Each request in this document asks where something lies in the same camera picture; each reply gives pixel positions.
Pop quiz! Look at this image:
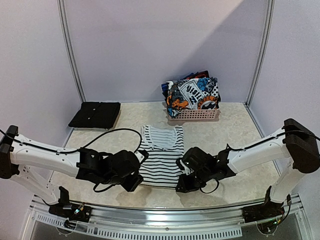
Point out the black white striped tank top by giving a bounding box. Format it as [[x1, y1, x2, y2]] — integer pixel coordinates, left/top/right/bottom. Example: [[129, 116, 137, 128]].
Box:
[[139, 125, 185, 189]]

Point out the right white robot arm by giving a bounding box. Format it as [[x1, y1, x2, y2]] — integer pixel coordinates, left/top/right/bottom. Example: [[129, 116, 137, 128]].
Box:
[[175, 118, 320, 218]]

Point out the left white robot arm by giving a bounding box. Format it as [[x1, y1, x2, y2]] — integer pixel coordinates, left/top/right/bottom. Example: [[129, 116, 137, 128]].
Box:
[[0, 125, 149, 217]]

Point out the pink plastic laundry basket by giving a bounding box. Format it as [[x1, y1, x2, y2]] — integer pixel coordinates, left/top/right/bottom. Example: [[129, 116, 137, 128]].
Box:
[[166, 104, 219, 122]]

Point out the colourful printed clothes pile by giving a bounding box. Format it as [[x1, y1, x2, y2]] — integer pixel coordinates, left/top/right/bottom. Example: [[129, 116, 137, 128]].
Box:
[[161, 70, 221, 119]]

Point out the folded black shirt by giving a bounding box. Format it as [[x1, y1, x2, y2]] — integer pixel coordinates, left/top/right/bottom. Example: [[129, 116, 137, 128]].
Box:
[[68, 101, 121, 129]]

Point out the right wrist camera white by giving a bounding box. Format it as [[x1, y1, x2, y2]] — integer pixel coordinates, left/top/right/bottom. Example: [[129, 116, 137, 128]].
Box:
[[176, 158, 193, 176]]

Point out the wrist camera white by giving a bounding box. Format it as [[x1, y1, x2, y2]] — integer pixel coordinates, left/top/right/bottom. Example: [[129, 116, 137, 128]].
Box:
[[134, 149, 149, 165], [176, 158, 193, 176]]

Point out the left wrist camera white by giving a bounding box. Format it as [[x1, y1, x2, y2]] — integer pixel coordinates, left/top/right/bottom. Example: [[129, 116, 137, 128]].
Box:
[[134, 149, 149, 165]]

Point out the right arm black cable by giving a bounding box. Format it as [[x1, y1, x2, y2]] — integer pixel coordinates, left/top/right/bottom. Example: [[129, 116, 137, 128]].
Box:
[[199, 129, 320, 203]]

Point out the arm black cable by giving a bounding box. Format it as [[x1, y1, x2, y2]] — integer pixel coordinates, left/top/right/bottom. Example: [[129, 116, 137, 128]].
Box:
[[0, 127, 143, 193], [199, 129, 320, 203]]

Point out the aluminium front rail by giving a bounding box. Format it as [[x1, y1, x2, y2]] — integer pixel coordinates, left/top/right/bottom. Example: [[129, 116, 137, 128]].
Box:
[[21, 194, 313, 240]]

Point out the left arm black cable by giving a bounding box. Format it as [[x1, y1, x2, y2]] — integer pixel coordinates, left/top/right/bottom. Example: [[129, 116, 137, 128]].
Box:
[[0, 127, 143, 193]]

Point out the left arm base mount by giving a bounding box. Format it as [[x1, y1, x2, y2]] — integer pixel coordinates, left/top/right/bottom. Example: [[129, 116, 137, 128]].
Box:
[[48, 186, 93, 230]]

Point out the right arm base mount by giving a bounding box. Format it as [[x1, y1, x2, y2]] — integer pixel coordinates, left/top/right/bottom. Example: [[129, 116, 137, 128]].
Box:
[[241, 186, 292, 236]]

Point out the right aluminium frame post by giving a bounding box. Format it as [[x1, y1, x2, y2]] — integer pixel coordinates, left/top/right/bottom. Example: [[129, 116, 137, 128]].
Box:
[[245, 0, 275, 108]]

